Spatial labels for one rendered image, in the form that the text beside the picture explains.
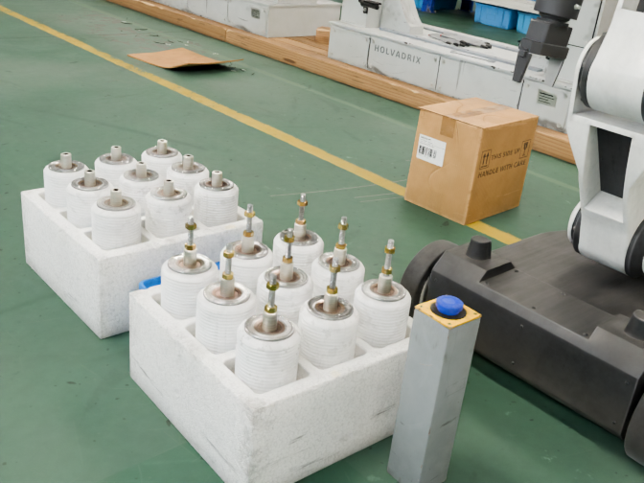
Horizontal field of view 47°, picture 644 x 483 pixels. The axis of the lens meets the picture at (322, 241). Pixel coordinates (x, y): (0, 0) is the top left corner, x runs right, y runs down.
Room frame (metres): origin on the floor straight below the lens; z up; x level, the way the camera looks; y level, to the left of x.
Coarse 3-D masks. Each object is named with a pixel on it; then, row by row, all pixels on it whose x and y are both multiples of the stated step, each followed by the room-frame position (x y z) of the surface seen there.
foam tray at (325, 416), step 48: (144, 336) 1.10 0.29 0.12; (192, 336) 1.02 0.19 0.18; (144, 384) 1.10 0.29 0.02; (192, 384) 0.97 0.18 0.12; (240, 384) 0.91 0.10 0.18; (288, 384) 0.92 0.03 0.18; (336, 384) 0.95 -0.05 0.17; (384, 384) 1.03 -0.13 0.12; (192, 432) 0.97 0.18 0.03; (240, 432) 0.87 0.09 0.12; (288, 432) 0.90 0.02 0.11; (336, 432) 0.96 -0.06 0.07; (384, 432) 1.04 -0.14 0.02; (240, 480) 0.86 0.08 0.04; (288, 480) 0.90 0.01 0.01
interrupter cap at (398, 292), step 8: (368, 280) 1.14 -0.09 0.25; (376, 280) 1.14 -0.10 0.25; (368, 288) 1.11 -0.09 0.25; (376, 288) 1.12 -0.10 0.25; (392, 288) 1.12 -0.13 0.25; (400, 288) 1.12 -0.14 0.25; (368, 296) 1.09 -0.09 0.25; (376, 296) 1.09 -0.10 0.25; (384, 296) 1.09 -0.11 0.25; (392, 296) 1.09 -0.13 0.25; (400, 296) 1.10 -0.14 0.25
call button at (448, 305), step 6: (438, 300) 0.95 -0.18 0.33; (444, 300) 0.96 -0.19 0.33; (450, 300) 0.96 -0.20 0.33; (456, 300) 0.96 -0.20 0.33; (438, 306) 0.95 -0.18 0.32; (444, 306) 0.94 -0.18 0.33; (450, 306) 0.94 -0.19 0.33; (456, 306) 0.94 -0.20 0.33; (462, 306) 0.95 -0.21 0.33; (444, 312) 0.94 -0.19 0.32; (450, 312) 0.94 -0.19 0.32; (456, 312) 0.94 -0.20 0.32
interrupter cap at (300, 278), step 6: (270, 270) 1.14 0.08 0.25; (276, 270) 1.14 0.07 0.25; (294, 270) 1.15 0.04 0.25; (300, 270) 1.15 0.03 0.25; (264, 276) 1.11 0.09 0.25; (294, 276) 1.13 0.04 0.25; (300, 276) 1.13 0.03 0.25; (306, 276) 1.13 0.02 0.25; (282, 282) 1.10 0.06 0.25; (288, 282) 1.10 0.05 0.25; (294, 282) 1.10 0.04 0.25; (300, 282) 1.11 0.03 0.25; (306, 282) 1.11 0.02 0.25
